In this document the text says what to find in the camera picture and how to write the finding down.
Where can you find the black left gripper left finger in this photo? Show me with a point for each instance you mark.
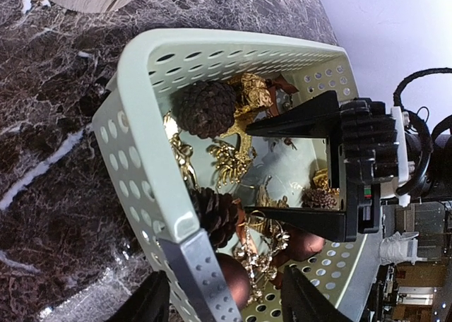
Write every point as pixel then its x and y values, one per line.
pixel 150 302

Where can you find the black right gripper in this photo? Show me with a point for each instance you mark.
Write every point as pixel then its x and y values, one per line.
pixel 349 171

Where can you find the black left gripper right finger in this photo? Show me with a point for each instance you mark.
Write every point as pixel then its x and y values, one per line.
pixel 301 301

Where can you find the brown ball ornament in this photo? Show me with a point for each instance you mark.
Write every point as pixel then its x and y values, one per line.
pixel 302 244
pixel 237 279

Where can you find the cream perforated plastic basket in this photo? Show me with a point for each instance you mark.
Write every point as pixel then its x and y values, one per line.
pixel 150 159

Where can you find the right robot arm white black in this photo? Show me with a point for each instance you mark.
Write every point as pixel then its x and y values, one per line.
pixel 429 150

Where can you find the gold gift box ornament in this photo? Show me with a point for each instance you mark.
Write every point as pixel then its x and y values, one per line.
pixel 320 179
pixel 251 93

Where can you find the pine cone ornament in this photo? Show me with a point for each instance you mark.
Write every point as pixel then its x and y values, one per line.
pixel 218 214
pixel 206 108
pixel 320 198

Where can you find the brown ball ornament front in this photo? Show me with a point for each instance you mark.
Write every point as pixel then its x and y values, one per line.
pixel 237 279

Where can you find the gold reindeer ornament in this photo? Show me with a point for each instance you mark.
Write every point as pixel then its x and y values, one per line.
pixel 239 127

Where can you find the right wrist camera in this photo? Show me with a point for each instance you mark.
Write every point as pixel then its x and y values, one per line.
pixel 366 123

